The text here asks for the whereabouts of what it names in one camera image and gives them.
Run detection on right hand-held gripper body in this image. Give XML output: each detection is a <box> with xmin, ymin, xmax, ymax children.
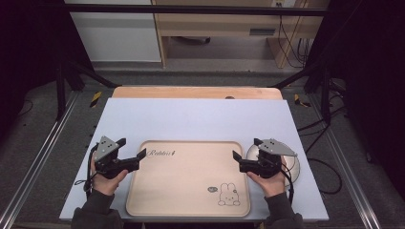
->
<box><xmin>251</xmin><ymin>137</ymin><xmax>298</xmax><ymax>179</ymax></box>

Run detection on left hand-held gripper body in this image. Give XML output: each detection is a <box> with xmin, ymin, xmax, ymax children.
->
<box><xmin>93</xmin><ymin>135</ymin><xmax>129</xmax><ymax>179</ymax></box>

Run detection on person's left hand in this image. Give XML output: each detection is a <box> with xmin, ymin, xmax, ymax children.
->
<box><xmin>90</xmin><ymin>156</ymin><xmax>130</xmax><ymax>197</ymax></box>

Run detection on person's right hand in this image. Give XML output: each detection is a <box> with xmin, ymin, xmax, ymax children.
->
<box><xmin>246</xmin><ymin>156</ymin><xmax>288</xmax><ymax>198</ymax></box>

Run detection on round silver metal dish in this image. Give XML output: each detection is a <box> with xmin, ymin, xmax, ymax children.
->
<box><xmin>245</xmin><ymin>141</ymin><xmax>301</xmax><ymax>187</ymax></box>

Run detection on yellow black tape marker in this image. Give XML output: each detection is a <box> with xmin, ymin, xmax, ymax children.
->
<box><xmin>292</xmin><ymin>93</ymin><xmax>312</xmax><ymax>109</ymax></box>
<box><xmin>89</xmin><ymin>91</ymin><xmax>103</xmax><ymax>109</ymax></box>

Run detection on beige tray with rabbit print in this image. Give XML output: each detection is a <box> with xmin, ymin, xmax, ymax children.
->
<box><xmin>125</xmin><ymin>139</ymin><xmax>252</xmax><ymax>219</ymax></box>

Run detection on black metal stand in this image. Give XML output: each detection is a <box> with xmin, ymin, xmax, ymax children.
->
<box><xmin>272</xmin><ymin>60</ymin><xmax>332</xmax><ymax>126</ymax></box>
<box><xmin>54</xmin><ymin>55</ymin><xmax>119</xmax><ymax>122</ymax></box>

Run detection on wooden table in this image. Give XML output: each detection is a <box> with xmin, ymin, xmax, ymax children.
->
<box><xmin>112</xmin><ymin>85</ymin><xmax>284</xmax><ymax>101</ymax></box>

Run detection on white cabinet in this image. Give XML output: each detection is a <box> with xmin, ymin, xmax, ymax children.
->
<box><xmin>64</xmin><ymin>0</ymin><xmax>162</xmax><ymax>63</ymax></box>

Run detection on light wooden desk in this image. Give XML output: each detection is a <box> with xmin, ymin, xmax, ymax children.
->
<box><xmin>151</xmin><ymin>0</ymin><xmax>330</xmax><ymax>69</ymax></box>

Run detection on black curtain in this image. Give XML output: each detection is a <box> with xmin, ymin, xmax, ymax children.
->
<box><xmin>305</xmin><ymin>0</ymin><xmax>405</xmax><ymax>194</ymax></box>
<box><xmin>0</xmin><ymin>0</ymin><xmax>94</xmax><ymax>142</ymax></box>

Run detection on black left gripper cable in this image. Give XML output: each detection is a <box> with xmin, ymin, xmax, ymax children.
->
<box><xmin>74</xmin><ymin>142</ymin><xmax>100</xmax><ymax>199</ymax></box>

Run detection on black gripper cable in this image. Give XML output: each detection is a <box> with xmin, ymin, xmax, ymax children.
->
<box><xmin>74</xmin><ymin>142</ymin><xmax>100</xmax><ymax>199</ymax></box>
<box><xmin>280</xmin><ymin>165</ymin><xmax>295</xmax><ymax>204</ymax></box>

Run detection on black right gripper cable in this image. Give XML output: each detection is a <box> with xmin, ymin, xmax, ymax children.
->
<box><xmin>280</xmin><ymin>165</ymin><xmax>295</xmax><ymax>204</ymax></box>

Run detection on aluminium floor rail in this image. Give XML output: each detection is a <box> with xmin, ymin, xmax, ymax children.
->
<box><xmin>0</xmin><ymin>91</ymin><xmax>81</xmax><ymax>229</ymax></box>
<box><xmin>306</xmin><ymin>94</ymin><xmax>384</xmax><ymax>229</ymax></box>

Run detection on black floor cable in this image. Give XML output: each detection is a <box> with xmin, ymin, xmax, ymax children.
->
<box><xmin>296</xmin><ymin>104</ymin><xmax>347</xmax><ymax>196</ymax></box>

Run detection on black hanging cables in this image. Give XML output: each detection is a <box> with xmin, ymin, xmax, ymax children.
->
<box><xmin>277</xmin><ymin>14</ymin><xmax>312</xmax><ymax>69</ymax></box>

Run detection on black horizontal frame bar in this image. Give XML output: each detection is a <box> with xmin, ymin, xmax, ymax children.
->
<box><xmin>63</xmin><ymin>3</ymin><xmax>330</xmax><ymax>17</ymax></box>

